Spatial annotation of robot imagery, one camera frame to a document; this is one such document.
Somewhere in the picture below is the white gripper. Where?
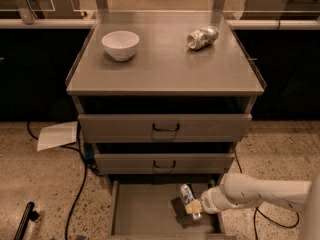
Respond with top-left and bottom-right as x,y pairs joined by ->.
185,187 -> 223,214

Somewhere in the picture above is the blue silver redbull can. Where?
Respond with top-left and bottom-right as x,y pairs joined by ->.
180,184 -> 202,221

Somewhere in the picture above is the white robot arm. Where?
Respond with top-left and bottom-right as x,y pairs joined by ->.
180,173 -> 320,240

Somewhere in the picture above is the top grey drawer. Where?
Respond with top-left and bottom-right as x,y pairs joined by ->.
78,114 -> 252,143

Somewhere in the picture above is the middle grey drawer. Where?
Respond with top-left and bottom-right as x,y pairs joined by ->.
95,153 -> 234,174

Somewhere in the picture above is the grey drawer cabinet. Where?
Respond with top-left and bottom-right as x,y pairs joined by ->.
65,10 -> 267,240

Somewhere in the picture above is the crushed silver can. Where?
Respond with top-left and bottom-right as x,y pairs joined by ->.
187,25 -> 219,50

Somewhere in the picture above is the blue small box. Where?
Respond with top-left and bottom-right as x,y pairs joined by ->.
83,143 -> 95,160

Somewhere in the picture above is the white paper sheet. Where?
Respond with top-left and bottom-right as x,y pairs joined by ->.
37,121 -> 77,151

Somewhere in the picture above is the black floor tool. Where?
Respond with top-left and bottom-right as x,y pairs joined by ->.
14,202 -> 39,240

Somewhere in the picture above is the white ceramic bowl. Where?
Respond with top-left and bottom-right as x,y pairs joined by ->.
101,31 -> 140,61

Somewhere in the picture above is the black cable right floor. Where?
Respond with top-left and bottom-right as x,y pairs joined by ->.
234,149 -> 300,240

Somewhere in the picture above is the black cable floor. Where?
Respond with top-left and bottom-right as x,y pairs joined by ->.
26,120 -> 104,240
234,149 -> 300,240

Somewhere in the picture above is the black cable left floor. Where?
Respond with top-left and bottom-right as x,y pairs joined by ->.
26,120 -> 104,240

